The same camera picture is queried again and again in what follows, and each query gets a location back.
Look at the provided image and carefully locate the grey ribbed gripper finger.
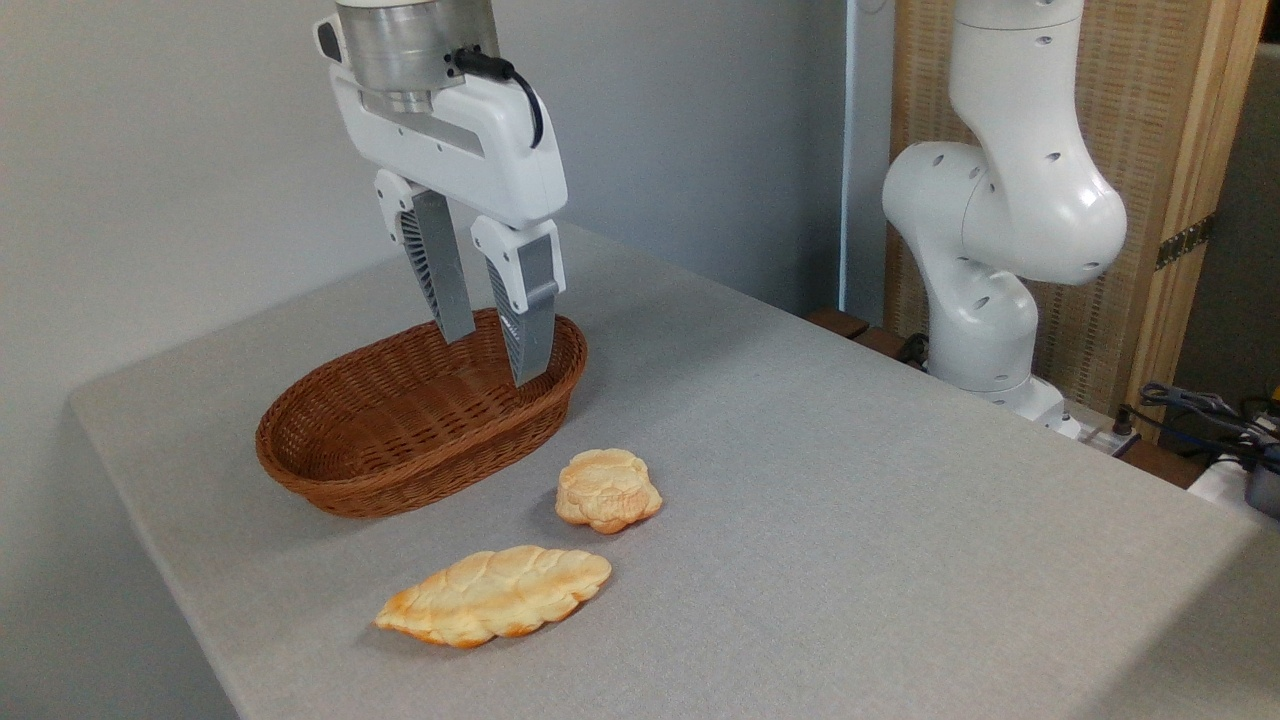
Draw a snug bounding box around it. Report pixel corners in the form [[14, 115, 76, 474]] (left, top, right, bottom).
[[469, 214, 567, 388], [373, 169, 478, 346]]

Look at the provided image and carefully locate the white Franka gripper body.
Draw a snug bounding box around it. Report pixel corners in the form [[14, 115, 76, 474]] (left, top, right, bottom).
[[313, 16, 569, 229]]

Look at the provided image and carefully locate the small round bread roll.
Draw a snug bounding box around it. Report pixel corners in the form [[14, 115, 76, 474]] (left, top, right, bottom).
[[555, 448, 664, 535]]

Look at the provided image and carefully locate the long braided bread loaf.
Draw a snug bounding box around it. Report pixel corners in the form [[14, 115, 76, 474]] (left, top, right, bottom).
[[374, 545, 613, 650]]

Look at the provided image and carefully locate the brown wicker oval basket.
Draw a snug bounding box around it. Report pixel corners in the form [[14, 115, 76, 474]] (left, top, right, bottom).
[[255, 307, 589, 519]]

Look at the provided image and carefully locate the wooden woven folding screen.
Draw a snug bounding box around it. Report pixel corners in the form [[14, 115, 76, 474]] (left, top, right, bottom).
[[885, 0, 1271, 443]]

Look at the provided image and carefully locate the metal screen hinge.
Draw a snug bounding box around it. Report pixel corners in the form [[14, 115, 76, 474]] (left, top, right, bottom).
[[1155, 212, 1217, 272]]

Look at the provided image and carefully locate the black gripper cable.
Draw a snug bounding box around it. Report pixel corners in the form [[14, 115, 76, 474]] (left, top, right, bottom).
[[452, 47, 547, 150]]

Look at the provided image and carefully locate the white vertical wall trim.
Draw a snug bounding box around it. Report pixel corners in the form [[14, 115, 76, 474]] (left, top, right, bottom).
[[838, 0, 863, 323]]

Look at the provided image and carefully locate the blue-grey cable bundle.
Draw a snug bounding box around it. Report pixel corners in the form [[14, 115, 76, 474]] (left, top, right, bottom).
[[1138, 381, 1280, 473]]

